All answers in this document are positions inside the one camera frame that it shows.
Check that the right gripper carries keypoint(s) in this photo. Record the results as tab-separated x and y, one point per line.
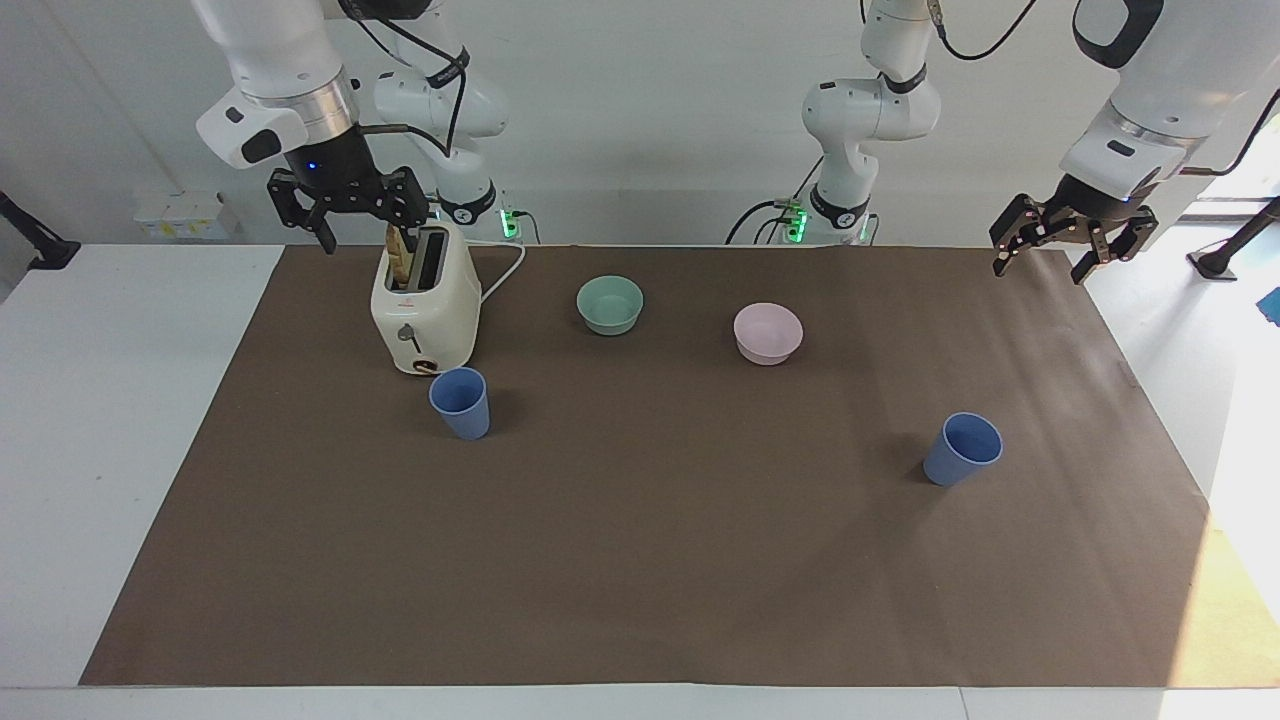
335	170

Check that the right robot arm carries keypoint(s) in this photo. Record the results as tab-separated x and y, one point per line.
275	50

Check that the blue cup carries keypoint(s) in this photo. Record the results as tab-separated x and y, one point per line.
462	405
960	450

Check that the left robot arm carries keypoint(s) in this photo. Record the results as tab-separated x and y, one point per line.
870	110

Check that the pink bowl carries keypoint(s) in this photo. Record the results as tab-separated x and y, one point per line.
767	335

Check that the white wall socket box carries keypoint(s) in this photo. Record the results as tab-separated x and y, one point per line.
185	215

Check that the black stand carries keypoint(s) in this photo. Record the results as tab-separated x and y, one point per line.
35	245
1235	248

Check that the bread slice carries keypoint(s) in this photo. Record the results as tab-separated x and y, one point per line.
399	255

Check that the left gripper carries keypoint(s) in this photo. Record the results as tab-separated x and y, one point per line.
1092	200

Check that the green bowl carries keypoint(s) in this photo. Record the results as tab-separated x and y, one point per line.
609	305

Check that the cream white toaster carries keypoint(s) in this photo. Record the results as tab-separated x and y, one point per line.
425	310

